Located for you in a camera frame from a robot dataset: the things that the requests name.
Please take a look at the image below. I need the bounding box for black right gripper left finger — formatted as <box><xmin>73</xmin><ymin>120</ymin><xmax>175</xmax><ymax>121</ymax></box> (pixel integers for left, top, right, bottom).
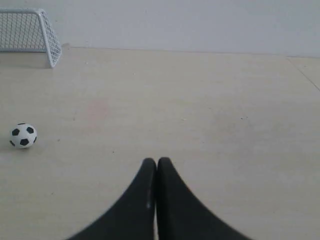
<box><xmin>70</xmin><ymin>158</ymin><xmax>157</xmax><ymax>240</ymax></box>

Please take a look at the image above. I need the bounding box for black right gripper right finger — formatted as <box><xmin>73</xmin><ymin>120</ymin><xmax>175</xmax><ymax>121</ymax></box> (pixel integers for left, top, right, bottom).
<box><xmin>156</xmin><ymin>157</ymin><xmax>249</xmax><ymax>240</ymax></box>

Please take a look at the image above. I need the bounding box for small black white soccer ball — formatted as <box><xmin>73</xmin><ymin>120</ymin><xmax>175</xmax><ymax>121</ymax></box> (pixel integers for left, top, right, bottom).
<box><xmin>9</xmin><ymin>122</ymin><xmax>38</xmax><ymax>149</ymax></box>

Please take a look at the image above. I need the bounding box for white miniature soccer goal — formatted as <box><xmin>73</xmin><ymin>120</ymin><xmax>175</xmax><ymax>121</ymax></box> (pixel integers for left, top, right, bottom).
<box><xmin>0</xmin><ymin>8</ymin><xmax>62</xmax><ymax>68</ymax></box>

